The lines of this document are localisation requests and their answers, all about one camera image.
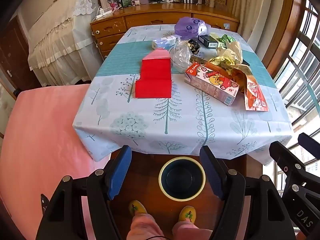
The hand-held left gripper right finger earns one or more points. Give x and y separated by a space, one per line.
211 172

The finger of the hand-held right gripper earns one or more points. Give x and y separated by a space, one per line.
287 157
310 142

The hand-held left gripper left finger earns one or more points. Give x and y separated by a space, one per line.
120 172

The blue bin with cream rim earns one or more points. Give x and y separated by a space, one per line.
181 180

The orange snack packet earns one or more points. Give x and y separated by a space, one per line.
252 97

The strawberry milk carton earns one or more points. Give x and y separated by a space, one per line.
210 85

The red paper envelope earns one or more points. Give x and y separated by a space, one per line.
155 80

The gold foil wrapper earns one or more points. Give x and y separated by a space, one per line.
225 61

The yellow paper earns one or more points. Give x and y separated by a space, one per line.
233 51

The clear plastic bag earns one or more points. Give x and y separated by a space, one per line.
180 56

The black and gold wrapper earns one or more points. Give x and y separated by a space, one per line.
193 45

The green wrapper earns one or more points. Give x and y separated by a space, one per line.
226 39

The blue and white small box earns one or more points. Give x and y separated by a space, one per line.
162 43

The purple plastic pack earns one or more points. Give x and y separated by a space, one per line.
187 27

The yellow slipper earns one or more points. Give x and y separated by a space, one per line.
187 213
137 207

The tree-print tablecloth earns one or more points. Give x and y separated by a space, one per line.
175 120

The person's right leg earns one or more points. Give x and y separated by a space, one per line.
187 232

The pink bed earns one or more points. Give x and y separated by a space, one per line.
37 142

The window grille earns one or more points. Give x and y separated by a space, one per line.
300 55

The black box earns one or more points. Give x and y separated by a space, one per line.
208 41

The cream curtain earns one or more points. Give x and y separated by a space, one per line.
252 5

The wooden dresser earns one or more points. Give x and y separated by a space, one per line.
140 17

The brown wooden door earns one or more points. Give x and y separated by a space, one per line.
12 55

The white power strip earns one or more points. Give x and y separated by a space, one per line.
105 12

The white bottle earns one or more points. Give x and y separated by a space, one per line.
211 1

